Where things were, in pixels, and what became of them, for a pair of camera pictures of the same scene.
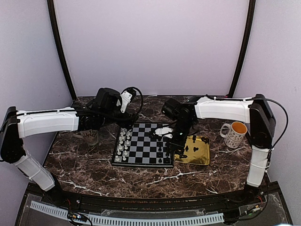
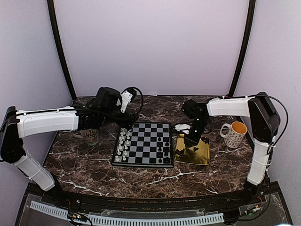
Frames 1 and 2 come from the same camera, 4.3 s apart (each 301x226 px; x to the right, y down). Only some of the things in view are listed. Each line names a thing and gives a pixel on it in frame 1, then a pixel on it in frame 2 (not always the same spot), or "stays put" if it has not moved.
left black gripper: [126, 123] stays put
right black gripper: [178, 145] → [194, 141]
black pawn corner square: [160, 160] stays put
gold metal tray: [197, 149] stays put
